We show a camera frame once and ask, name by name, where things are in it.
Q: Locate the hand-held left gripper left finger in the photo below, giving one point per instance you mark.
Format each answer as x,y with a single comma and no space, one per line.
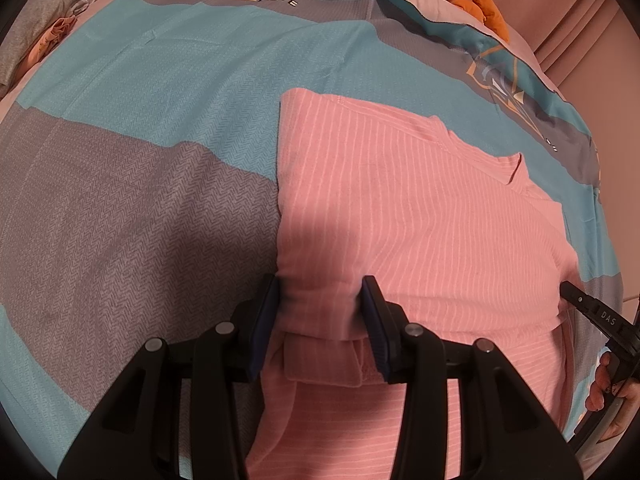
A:
260,330

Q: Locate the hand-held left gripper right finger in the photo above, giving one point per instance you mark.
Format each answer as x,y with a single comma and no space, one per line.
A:
377,330

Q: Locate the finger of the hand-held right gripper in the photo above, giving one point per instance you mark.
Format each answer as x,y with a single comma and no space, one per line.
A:
592,310

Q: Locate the pink sweater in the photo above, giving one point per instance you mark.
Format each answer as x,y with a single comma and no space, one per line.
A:
400,200

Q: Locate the person's right hand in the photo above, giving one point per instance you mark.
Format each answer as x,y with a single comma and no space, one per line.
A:
600,385

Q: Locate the blue and grey printed blanket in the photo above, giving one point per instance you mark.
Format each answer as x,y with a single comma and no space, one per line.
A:
150,110

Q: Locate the pink curtain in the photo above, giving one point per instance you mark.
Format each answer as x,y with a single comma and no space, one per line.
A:
575,25

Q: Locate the peach cloth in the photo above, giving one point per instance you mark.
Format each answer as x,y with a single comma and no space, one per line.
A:
52,37

